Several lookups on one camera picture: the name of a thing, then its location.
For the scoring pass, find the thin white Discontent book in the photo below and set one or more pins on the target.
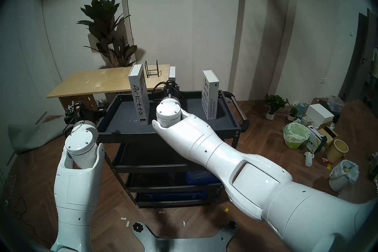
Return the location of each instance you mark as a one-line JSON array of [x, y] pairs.
[[172, 72]]

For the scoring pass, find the green and white carton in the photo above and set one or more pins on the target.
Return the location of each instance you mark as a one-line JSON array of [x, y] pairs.
[[315, 139]]

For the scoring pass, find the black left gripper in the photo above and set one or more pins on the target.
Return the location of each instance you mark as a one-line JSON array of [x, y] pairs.
[[85, 114]]

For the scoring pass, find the beige plastic bucket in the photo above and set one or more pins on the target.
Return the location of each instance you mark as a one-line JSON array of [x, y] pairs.
[[336, 152]]

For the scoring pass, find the white bin with white bag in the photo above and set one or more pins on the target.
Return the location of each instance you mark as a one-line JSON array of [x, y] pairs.
[[342, 174]]

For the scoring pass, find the large white Arletta book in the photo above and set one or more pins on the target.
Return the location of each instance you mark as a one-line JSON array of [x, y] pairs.
[[140, 100]]

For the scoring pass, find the grey metal robot base plate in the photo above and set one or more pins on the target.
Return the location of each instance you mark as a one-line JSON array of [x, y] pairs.
[[183, 245]]

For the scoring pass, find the bin with green bag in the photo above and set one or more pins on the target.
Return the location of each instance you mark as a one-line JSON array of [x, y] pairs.
[[295, 134]]

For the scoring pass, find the black star knob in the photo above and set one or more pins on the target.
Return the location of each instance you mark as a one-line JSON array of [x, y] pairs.
[[137, 227], [233, 225]]

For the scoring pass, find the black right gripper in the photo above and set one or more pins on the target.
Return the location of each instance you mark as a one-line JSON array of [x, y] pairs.
[[172, 91]]

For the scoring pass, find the teal watering can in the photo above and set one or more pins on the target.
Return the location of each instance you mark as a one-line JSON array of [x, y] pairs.
[[301, 109]]

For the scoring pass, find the light wooden table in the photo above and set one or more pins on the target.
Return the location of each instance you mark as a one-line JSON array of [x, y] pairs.
[[97, 80]]

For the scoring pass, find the small white plastic bottle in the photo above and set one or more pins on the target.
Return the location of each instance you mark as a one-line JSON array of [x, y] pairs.
[[308, 160]]

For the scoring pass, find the black three-tier utility cart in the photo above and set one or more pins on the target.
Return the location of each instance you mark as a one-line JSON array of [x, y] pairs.
[[192, 106]]

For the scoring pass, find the tiny potted plant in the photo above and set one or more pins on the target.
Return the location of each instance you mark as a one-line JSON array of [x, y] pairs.
[[292, 112]]

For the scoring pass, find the dark door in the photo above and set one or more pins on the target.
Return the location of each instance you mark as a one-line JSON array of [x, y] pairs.
[[358, 62]]

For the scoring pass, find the white cardboard box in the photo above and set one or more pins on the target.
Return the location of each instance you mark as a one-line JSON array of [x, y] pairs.
[[319, 114]]

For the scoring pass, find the small green plant white pot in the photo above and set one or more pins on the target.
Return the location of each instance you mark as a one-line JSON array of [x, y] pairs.
[[274, 102]]

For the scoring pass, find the open brown cardboard box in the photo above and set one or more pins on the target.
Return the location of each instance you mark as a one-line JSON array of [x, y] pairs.
[[329, 134]]

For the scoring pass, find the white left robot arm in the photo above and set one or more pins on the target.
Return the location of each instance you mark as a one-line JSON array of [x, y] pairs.
[[76, 204]]

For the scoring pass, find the clear plastic storage container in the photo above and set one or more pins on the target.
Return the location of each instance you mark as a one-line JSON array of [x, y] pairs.
[[335, 103]]

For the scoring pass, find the tall dark-leaved potted plant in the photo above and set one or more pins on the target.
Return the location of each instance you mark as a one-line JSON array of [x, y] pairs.
[[102, 18]]

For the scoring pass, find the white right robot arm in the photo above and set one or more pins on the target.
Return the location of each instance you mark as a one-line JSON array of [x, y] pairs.
[[251, 180]]

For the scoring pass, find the white Design Hotels yearbook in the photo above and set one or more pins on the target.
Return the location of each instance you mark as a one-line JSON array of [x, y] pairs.
[[210, 98]]

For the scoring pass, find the long blue plastic bin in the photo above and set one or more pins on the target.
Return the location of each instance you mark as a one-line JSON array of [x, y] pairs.
[[177, 195]]

